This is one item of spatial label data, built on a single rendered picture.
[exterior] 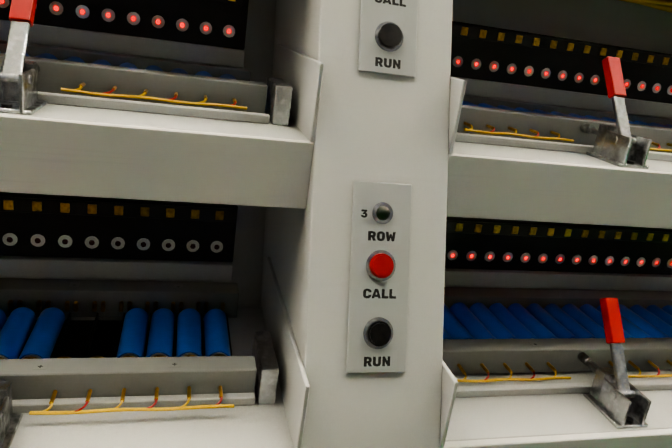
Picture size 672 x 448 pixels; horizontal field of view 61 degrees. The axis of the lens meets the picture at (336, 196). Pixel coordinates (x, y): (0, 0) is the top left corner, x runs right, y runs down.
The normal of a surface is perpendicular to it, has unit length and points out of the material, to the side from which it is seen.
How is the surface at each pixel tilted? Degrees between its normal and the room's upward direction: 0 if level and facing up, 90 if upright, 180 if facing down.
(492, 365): 111
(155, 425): 21
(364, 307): 90
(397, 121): 90
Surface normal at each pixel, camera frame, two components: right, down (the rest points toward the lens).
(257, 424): 0.14, -0.95
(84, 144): 0.23, 0.31
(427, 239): 0.26, -0.06
